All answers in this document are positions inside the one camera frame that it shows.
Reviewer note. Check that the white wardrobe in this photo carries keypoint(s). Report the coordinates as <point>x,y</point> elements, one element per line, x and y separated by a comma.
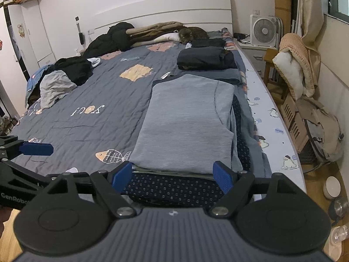
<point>35,49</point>

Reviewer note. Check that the beige slatted crate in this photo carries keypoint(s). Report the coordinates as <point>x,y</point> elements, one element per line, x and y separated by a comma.
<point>293,120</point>

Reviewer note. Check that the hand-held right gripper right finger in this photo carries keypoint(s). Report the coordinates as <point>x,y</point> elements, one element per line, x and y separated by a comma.
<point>222,177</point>

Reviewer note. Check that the black clothes pile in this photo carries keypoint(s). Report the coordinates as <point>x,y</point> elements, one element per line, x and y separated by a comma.
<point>75,69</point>

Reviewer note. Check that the black power adapter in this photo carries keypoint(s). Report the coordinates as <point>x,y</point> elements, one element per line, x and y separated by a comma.
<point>241,36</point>

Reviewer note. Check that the steel bowl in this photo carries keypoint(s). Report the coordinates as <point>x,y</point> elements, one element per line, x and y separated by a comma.
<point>339,207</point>

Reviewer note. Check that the white cushion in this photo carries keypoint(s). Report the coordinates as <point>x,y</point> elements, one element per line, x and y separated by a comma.
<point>286,71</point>

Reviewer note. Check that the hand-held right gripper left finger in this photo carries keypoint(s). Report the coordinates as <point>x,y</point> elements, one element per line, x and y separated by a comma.
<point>122,176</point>

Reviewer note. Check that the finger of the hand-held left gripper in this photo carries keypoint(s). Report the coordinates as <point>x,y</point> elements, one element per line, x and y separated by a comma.
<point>35,148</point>
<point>21,173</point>

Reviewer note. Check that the grey sweatshirt with dark trim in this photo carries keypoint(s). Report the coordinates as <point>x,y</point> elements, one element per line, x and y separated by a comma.
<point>185,120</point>

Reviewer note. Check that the white box fan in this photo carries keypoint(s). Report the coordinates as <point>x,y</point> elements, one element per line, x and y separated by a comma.
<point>264,30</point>

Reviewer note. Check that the plaid blanket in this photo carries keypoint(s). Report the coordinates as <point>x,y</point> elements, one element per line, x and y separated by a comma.
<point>230,42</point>

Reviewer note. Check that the beige cartoon sticker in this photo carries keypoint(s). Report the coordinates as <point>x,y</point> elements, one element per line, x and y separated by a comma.
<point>21,30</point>

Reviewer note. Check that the blue-grey printed quilt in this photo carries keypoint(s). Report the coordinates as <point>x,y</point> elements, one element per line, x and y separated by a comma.
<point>109,95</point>

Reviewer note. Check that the brown wooden board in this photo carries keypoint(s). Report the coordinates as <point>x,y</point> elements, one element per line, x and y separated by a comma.
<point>282,2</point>

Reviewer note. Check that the white bowl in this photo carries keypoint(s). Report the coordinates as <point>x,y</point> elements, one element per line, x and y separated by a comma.
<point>332,187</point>

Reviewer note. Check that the dark folded garment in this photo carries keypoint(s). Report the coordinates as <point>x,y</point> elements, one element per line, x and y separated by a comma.
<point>208,43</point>

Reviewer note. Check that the clear glass bowl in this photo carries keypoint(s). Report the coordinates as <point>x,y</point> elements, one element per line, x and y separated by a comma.
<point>339,236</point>

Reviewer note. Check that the navy dotted garment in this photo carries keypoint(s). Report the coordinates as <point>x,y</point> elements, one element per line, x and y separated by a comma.
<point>177,188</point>

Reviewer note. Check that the white paper tag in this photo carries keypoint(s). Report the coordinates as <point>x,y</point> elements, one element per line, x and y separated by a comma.
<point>165,75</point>

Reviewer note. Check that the beige waffle blanket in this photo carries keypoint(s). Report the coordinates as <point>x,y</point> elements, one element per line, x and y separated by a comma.
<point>294,43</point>

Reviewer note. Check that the white pillow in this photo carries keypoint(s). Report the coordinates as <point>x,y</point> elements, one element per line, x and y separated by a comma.
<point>163,38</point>

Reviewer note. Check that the lavender penguin bed sheet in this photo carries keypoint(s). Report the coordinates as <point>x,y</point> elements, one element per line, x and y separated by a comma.
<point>272,131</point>

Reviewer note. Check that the black wall-hung device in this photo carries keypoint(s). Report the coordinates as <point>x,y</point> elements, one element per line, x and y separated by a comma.
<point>81,36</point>

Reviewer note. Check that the tabby cat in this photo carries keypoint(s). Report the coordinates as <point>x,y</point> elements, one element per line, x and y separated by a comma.
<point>192,34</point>

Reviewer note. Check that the beige backpack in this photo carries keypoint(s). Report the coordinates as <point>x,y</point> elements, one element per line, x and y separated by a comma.
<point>324,131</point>

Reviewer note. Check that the beige curtain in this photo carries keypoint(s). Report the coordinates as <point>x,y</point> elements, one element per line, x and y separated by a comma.
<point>310,11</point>

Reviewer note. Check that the wooden chair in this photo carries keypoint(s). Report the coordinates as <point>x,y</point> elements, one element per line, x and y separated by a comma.
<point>270,60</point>

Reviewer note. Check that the blue denim garment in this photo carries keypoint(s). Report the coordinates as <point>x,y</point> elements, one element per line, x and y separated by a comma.
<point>34,80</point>

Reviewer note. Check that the black jacket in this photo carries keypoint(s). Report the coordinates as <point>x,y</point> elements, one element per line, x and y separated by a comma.
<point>109,39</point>

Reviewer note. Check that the camouflage cloth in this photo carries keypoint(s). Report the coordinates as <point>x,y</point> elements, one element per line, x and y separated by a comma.
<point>8,125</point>

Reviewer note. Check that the white sock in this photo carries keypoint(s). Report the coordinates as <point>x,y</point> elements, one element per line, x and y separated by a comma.
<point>94,61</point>

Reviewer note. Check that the black folded garment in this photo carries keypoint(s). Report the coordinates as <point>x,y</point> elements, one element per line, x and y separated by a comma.
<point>201,57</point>

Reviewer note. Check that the white nightstand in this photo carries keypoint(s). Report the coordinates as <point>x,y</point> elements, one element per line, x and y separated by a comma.
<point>253,60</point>

